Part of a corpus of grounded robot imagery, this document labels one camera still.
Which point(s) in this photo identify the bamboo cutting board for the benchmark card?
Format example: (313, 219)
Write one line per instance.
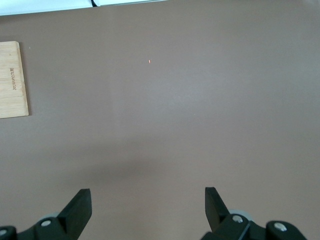
(12, 82)

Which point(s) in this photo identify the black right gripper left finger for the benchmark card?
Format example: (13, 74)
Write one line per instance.
(72, 215)

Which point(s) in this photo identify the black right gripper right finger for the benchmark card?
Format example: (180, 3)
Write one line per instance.
(217, 215)

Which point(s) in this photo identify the brown table cover mat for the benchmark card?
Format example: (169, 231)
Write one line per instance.
(175, 112)

